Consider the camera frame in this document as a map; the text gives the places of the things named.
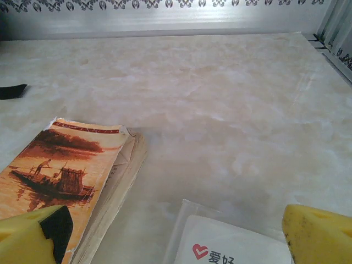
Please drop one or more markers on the aluminium frame post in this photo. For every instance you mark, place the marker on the aluminium frame post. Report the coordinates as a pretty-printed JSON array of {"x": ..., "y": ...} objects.
[{"x": 334, "y": 22}]

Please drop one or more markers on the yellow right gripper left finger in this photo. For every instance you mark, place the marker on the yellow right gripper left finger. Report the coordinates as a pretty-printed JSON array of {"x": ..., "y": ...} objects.
[{"x": 22, "y": 236}]

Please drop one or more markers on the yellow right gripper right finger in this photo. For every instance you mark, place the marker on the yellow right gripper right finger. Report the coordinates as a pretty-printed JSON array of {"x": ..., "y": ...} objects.
[{"x": 319, "y": 236}]

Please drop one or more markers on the aluminium frame rear rail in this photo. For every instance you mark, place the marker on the aluminium frame rear rail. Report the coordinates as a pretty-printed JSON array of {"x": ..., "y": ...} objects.
[{"x": 165, "y": 33}]

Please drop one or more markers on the black backpack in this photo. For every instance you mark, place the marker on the black backpack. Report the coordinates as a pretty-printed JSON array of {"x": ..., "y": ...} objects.
[{"x": 11, "y": 92}]

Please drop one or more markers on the aluminium frame side rail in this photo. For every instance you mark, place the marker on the aluminium frame side rail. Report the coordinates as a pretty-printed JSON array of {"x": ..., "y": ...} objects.
[{"x": 338, "y": 66}]

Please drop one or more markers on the orange Huckleberry Finn paperback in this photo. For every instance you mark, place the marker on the orange Huckleberry Finn paperback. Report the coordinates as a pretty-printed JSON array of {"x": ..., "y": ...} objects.
[{"x": 63, "y": 170}]

